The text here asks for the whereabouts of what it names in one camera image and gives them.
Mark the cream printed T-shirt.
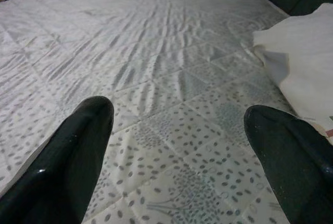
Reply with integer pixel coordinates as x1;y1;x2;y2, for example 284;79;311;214
252;2;333;145

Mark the cream quilted mattress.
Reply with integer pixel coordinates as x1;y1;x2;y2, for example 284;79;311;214
0;0;333;224

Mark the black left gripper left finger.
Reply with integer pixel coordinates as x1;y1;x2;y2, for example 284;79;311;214
0;95;116;224

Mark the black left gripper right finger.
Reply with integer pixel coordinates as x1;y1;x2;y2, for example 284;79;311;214
244;104;333;224

